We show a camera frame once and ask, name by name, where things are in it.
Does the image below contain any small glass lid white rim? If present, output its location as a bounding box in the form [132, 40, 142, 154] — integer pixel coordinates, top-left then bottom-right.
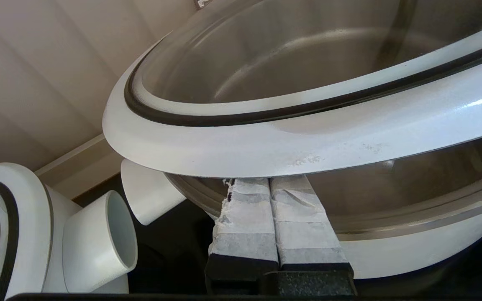
[102, 0, 482, 178]

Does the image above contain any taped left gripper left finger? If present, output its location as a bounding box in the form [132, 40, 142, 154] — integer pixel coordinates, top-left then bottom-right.
[205, 178, 280, 295]

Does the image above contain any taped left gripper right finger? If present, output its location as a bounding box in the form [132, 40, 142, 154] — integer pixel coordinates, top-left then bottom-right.
[269, 176, 354, 274]

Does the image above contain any small round white pot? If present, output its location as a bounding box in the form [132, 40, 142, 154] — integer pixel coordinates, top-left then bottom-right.
[120, 130, 482, 280]

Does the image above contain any wide glass lid white rim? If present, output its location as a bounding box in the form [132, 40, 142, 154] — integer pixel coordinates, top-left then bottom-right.
[0, 162, 54, 301]

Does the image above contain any black glass cooktop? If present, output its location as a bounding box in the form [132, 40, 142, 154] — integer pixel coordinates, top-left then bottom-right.
[74, 173, 482, 295]

